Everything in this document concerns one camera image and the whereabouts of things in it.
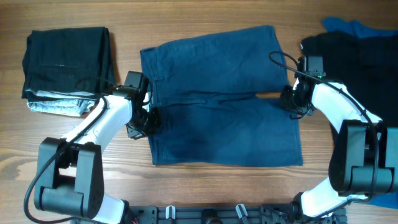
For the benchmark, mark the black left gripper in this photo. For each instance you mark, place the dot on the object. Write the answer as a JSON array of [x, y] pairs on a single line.
[[157, 122]]

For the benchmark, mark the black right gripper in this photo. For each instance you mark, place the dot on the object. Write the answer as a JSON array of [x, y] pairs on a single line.
[[284, 101]]

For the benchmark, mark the blue shorts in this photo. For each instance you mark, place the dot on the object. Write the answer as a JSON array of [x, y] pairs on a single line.
[[206, 91]]

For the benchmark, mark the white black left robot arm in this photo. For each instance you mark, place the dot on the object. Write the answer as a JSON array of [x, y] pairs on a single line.
[[69, 178]]

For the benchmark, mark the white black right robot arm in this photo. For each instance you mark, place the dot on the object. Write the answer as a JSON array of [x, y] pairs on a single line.
[[363, 164]]

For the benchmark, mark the black t-shirt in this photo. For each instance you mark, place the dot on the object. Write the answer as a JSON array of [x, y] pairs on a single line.
[[367, 67]]

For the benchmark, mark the folded black trousers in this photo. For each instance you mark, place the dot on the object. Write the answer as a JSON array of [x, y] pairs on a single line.
[[72, 60]]

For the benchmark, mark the blue garment under black shirt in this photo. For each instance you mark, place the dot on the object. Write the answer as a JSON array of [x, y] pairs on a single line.
[[357, 29]]

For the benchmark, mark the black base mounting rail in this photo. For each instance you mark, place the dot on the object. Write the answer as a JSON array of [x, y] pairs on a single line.
[[264, 214]]

